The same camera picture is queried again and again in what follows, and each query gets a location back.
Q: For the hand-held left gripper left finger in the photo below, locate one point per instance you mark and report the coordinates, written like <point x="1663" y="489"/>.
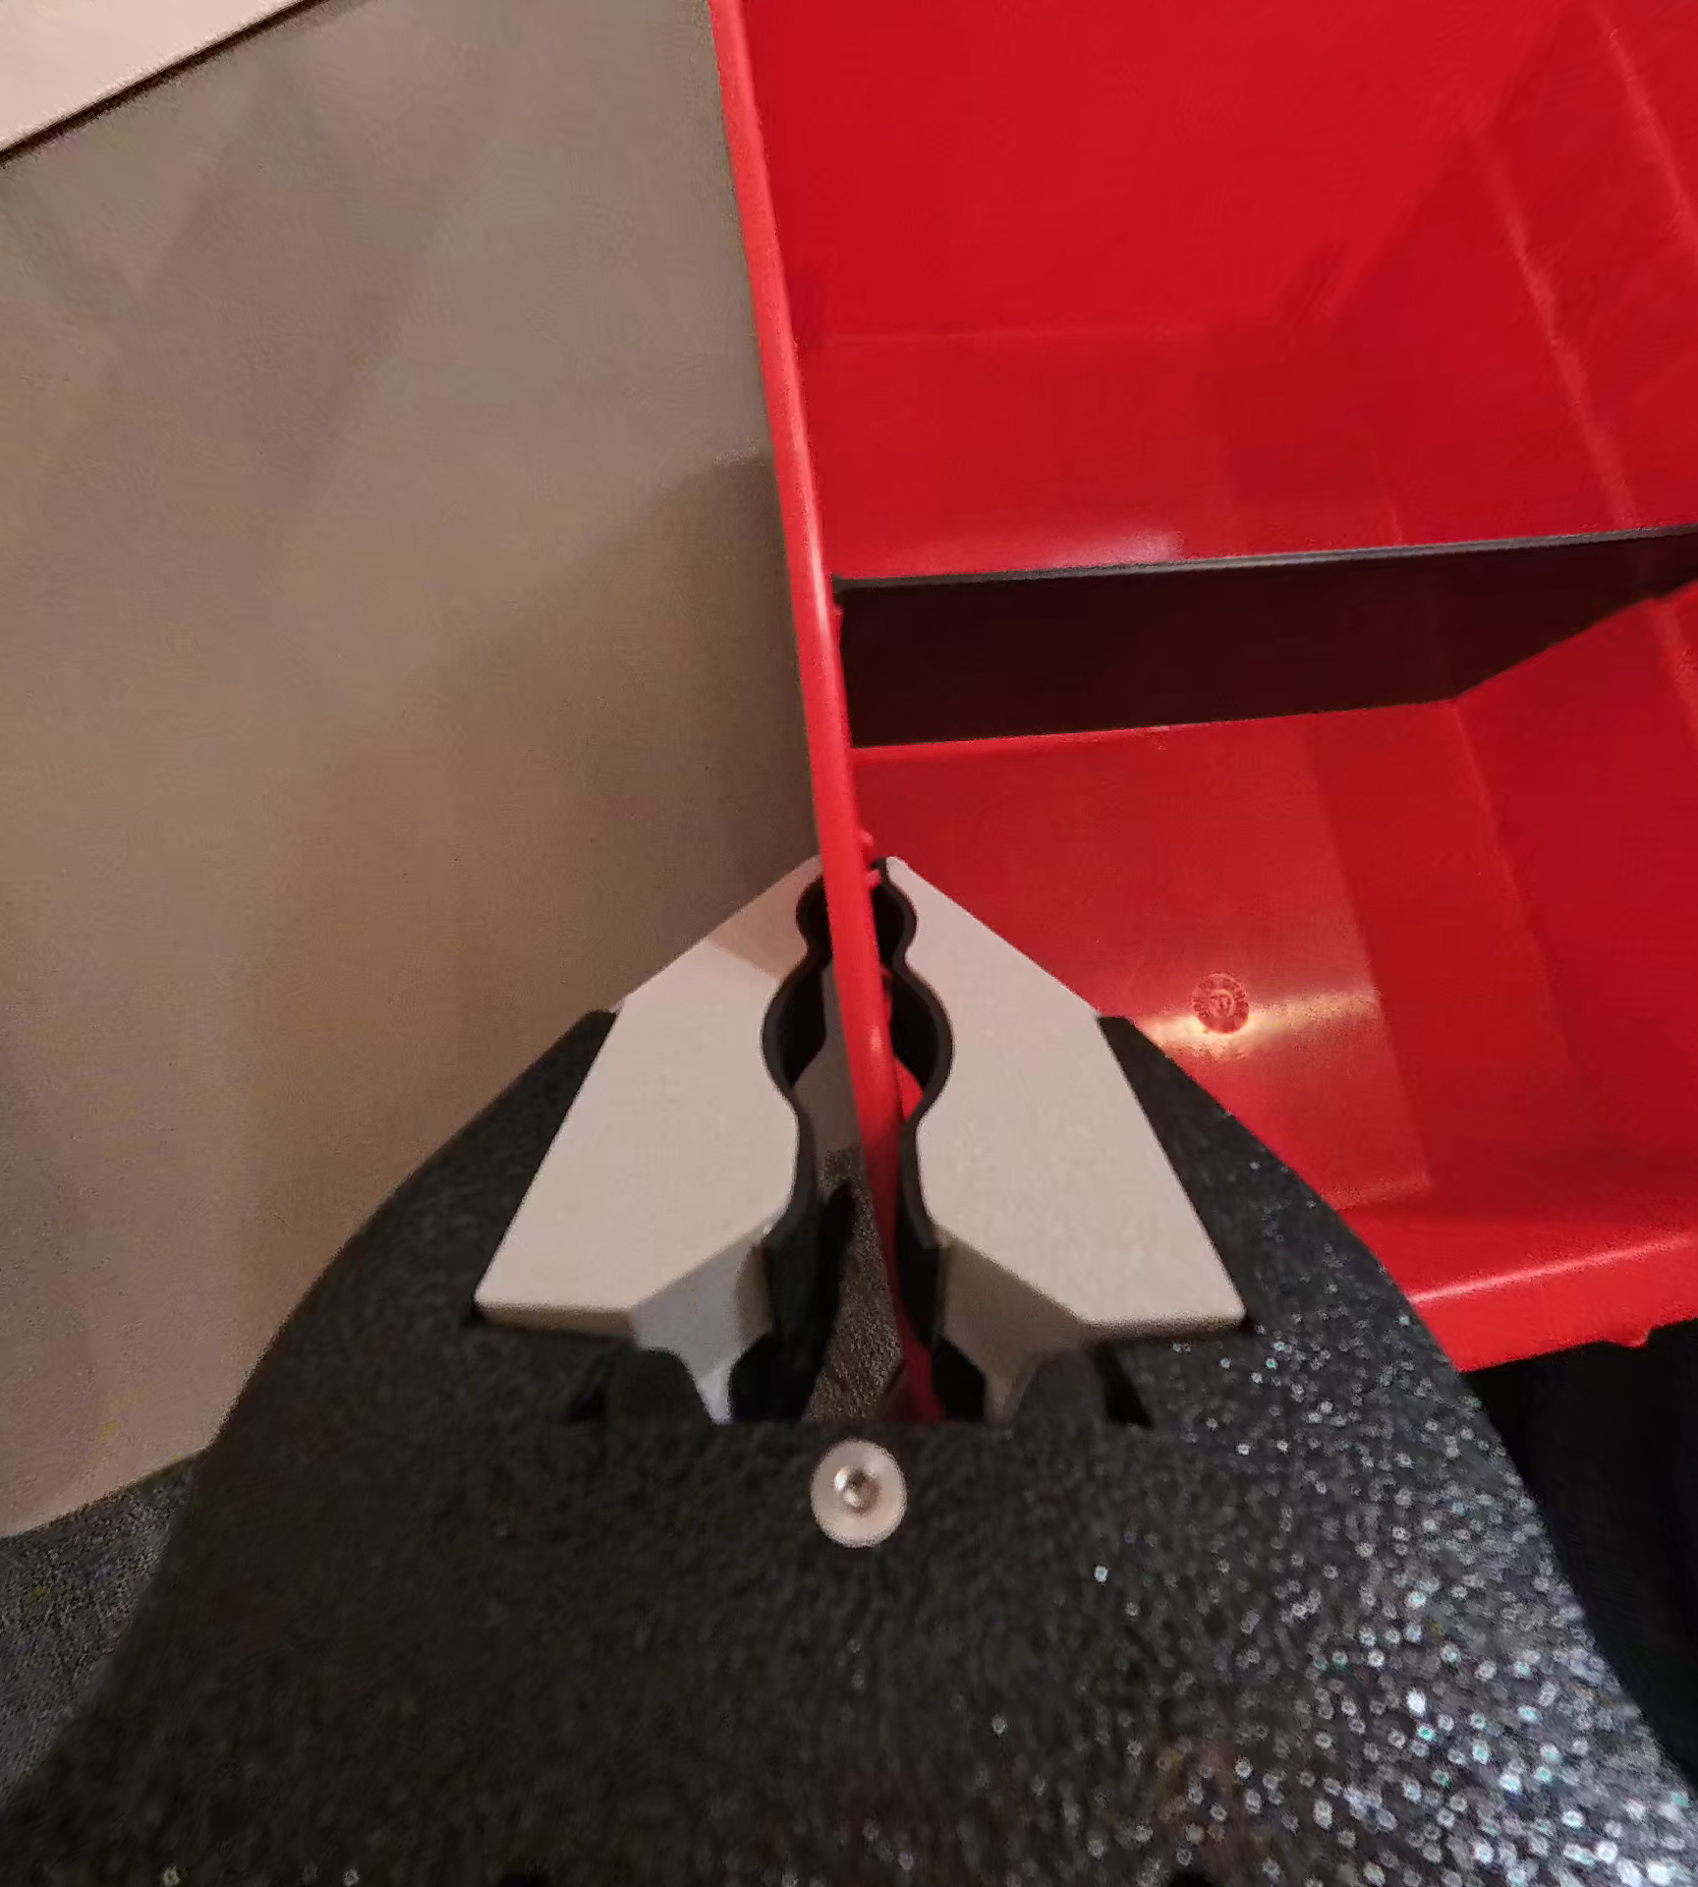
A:
<point x="643" y="1164"/>

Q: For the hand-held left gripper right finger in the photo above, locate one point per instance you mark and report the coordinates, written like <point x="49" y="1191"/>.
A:
<point x="1069" y="1179"/>

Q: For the red plastic bin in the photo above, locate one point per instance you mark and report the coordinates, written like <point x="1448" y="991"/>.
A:
<point x="1232" y="220"/>

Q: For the black bin divider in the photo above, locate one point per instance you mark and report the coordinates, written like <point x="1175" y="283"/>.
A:
<point x="1158" y="649"/>

